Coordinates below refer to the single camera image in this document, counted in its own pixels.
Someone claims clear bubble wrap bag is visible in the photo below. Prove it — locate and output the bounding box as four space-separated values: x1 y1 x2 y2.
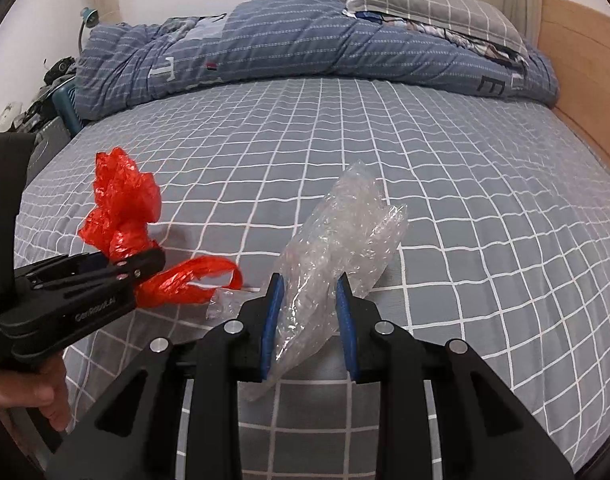
205 160 411 403

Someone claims red plastic bag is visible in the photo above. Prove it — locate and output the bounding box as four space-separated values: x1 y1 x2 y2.
78 148 243 309

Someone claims person's left hand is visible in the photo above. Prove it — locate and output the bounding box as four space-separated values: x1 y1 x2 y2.
0 353 71 431

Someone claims grey suitcase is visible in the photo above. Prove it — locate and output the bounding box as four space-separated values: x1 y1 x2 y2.
25 116 72 185

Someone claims grey checked bed sheet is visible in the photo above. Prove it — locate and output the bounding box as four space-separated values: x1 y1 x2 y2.
14 78 610 479

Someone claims clutter pile on suitcase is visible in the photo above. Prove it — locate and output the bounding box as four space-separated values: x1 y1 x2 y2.
0 56 76 132

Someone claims teal plastic stool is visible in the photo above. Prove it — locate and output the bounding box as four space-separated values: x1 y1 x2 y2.
51 79 84 136

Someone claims blue striped duvet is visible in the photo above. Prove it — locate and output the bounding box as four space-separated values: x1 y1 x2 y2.
75 0 560 120

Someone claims teal desk lamp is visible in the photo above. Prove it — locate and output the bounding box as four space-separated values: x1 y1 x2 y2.
78 6 100 53

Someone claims grey checked pillow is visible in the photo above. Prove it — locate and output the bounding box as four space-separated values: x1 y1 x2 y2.
346 0 528 56

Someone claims wooden headboard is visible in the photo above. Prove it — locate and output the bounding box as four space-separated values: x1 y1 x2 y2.
538 0 610 168

